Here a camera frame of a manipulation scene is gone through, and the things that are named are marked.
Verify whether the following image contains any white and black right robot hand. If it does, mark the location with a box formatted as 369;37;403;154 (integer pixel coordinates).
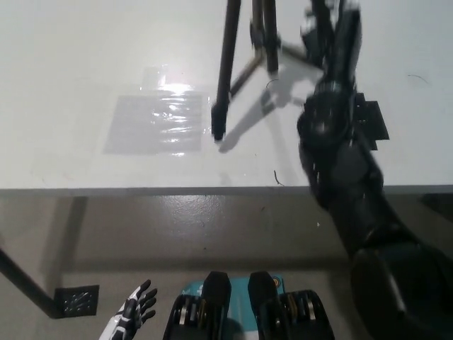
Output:
299;0;362;74

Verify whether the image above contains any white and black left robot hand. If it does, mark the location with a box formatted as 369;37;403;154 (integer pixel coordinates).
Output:
119;278;159;331

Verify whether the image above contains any bronze and black camera tripod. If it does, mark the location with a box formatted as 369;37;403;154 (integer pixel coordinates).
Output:
210;0;321;143

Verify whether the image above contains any black perforated floor plate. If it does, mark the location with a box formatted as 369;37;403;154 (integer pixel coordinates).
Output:
54;284;101;316

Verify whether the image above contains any black tape patch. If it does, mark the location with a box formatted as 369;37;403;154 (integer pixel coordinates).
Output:
352;91;391;152

